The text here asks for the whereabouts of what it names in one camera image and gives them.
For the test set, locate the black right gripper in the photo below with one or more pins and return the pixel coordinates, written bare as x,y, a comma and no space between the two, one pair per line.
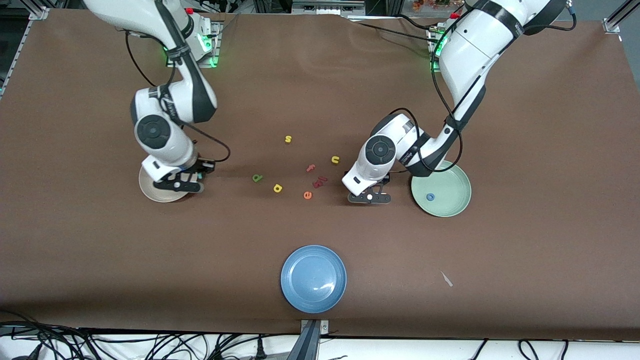
202,167

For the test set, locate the green letter p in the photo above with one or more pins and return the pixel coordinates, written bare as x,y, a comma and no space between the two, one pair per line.
254,179

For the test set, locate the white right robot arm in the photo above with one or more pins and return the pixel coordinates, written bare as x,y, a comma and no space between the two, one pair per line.
155,132

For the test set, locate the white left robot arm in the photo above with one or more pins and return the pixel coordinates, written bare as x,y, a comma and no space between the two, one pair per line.
380,150

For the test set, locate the beige brown plate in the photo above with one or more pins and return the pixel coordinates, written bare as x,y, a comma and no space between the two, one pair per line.
147,190

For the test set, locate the brown table cover sheet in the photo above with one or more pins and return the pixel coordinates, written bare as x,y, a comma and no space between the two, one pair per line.
100,250

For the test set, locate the blue plate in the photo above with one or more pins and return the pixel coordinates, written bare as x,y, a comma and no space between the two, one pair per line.
313,279

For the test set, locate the black power plug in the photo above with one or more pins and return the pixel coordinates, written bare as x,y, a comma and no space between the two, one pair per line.
260,352

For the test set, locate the pale green plate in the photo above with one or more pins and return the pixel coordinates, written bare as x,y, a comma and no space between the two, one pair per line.
445,205

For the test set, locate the white paper sliver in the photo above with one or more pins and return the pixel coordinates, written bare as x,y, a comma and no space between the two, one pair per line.
446,279

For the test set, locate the orange flower decoration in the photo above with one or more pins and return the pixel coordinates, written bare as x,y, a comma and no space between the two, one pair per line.
430,4

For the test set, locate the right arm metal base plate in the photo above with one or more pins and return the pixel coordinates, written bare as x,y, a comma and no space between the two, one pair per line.
216,50

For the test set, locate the aluminium frame bar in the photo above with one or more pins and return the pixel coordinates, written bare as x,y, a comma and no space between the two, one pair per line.
325,9

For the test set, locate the grey metal camera post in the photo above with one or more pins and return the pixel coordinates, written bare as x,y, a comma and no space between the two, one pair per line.
310,345

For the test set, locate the aluminium frame rail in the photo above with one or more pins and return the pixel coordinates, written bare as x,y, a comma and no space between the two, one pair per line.
39,14
612,26

